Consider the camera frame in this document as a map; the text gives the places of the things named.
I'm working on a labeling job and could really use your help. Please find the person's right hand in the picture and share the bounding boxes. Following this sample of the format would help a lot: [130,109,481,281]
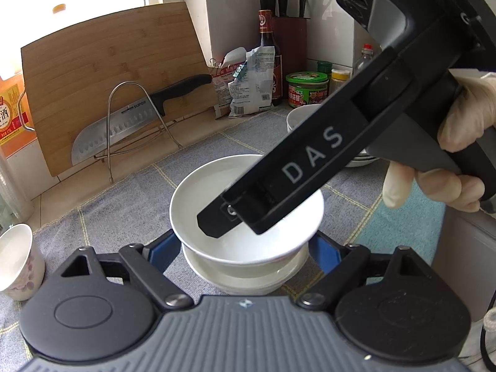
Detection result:
[383,70,496,212]

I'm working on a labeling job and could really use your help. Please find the dark soy sauce bottle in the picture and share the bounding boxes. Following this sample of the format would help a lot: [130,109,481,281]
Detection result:
[258,10,283,106]

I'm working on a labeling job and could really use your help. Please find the yellow cooking wine bottle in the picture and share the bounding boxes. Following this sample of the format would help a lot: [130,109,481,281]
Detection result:
[0,5,66,159]

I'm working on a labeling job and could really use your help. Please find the stack of clear plastic cups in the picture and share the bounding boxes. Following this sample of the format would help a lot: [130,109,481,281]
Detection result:
[0,155,33,221]

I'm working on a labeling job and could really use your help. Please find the green lidded sauce jar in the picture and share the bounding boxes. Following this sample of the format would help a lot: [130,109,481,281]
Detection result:
[286,72,329,108]

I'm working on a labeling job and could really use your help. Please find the yellow lidded spice jar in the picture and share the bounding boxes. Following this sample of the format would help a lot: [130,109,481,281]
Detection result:
[330,69,350,91]

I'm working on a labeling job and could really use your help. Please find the white bowl pink floral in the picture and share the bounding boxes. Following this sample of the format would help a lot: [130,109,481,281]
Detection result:
[0,224,46,301]
[182,240,311,296]
[170,154,324,266]

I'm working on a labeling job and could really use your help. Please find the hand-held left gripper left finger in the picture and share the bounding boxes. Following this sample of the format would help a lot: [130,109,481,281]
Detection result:
[58,229,193,312]

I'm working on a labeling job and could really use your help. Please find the metal wire rack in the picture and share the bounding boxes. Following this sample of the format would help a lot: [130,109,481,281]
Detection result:
[95,81,183,184]

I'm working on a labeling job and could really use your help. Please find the clear bottle red cap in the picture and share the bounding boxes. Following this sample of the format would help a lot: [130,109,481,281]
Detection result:
[353,43,374,78]

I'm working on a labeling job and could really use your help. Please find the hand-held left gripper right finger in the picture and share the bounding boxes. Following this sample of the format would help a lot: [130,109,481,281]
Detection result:
[298,232,432,311]

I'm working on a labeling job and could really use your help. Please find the red and white bag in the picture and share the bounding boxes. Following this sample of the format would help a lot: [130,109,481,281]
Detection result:
[211,56,249,119]

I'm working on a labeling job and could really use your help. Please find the white printed bag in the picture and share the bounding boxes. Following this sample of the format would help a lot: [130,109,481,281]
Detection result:
[228,46,281,119]

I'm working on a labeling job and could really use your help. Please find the bamboo cutting board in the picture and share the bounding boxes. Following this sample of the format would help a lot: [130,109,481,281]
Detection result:
[21,2,218,177]

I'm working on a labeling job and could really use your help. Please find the dark red knife block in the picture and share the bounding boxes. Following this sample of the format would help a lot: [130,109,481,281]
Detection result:
[271,16,308,72]

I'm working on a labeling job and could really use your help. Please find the black handled kitchen knife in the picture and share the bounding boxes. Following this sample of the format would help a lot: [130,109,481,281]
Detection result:
[72,74,213,165]

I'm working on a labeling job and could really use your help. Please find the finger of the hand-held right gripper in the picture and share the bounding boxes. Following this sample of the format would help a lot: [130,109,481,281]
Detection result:
[197,197,249,238]

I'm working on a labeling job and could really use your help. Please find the grey checked cloth mat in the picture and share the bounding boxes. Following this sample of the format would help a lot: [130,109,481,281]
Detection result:
[0,112,446,357]

